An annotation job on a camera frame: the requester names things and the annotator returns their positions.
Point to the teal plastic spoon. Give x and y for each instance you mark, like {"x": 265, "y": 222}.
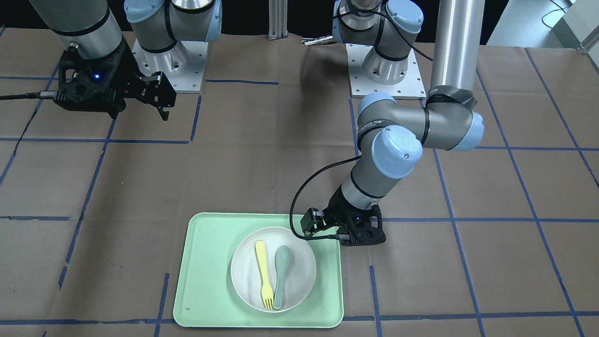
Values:
{"x": 283, "y": 261}

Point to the yellow plastic fork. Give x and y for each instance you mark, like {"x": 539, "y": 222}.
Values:
{"x": 266, "y": 291}

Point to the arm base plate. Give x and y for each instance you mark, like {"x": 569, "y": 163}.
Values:
{"x": 416, "y": 86}
{"x": 183, "y": 65}

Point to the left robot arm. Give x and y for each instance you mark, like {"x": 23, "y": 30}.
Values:
{"x": 390, "y": 137}

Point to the silver metal connector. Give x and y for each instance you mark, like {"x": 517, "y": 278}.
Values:
{"x": 325, "y": 40}

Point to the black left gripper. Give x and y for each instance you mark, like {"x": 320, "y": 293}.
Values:
{"x": 336, "y": 206}

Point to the white round plate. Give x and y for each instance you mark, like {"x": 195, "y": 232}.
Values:
{"x": 245, "y": 272}

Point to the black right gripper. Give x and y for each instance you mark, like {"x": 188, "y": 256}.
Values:
{"x": 118, "y": 71}

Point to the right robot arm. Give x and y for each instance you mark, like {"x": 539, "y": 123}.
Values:
{"x": 158, "y": 24}

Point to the aluminium frame post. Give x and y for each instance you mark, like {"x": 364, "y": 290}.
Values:
{"x": 277, "y": 19}

